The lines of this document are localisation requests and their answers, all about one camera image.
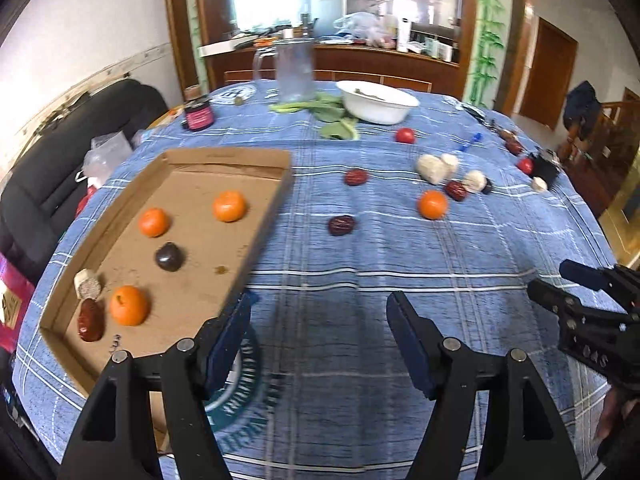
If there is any dark purple round fruit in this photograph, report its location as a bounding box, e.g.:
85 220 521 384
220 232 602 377
154 242 185 273

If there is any black cable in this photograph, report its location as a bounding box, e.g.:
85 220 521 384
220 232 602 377
457 101 487 122

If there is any black sofa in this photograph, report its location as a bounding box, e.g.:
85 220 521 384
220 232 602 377
0 78 168 286

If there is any pink packet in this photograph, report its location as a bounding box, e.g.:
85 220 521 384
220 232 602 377
0 252 31 356

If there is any wooden counter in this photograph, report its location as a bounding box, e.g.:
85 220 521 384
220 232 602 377
205 42 461 93

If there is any golden framed panel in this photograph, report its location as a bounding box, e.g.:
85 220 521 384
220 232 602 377
597 175 640 256

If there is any large red date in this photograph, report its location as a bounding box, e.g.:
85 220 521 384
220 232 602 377
77 298 106 343

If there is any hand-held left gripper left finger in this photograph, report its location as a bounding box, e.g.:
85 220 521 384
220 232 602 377
60 290 258 480

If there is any wooden stair railing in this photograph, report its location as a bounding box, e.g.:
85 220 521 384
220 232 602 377
557 87 640 211

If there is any brown wooden door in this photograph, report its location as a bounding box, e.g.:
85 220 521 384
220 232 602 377
517 16 578 131

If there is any bamboo wall poster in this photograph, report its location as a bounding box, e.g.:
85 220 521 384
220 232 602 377
462 0 506 108

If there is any white bowl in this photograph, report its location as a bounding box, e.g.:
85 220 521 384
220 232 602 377
336 80 420 125

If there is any person's right hand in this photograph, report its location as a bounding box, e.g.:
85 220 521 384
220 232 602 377
599 390 628 443

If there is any dark blue jacket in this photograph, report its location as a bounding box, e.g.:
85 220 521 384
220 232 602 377
563 80 603 143

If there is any black box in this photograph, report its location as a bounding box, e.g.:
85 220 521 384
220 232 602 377
530 150 561 191

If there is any white cylinder container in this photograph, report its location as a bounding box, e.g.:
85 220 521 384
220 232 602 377
306 0 347 41

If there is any green leafy vegetable stalk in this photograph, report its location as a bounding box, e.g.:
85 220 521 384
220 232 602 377
270 92 347 123

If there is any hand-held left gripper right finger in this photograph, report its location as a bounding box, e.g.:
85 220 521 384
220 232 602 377
386 290 583 480

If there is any red labelled jar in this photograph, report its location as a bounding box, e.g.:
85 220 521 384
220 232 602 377
183 99 215 132

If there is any brown cardboard tray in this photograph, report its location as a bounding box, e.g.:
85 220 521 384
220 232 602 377
39 147 293 456

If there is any blue plaid tablecloth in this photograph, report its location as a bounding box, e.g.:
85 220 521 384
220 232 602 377
12 80 631 480

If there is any crumpled clear plastic bag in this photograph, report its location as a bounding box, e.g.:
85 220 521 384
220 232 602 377
75 131 134 191

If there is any orange tangerine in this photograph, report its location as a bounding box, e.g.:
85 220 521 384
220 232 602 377
418 190 449 220
138 207 172 238
213 190 248 223
109 285 151 327

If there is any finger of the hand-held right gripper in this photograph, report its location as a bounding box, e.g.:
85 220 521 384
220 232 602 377
527 279 583 317
559 259 640 307

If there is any green vegetable leaf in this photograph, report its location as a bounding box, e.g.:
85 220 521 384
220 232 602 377
320 119 359 141

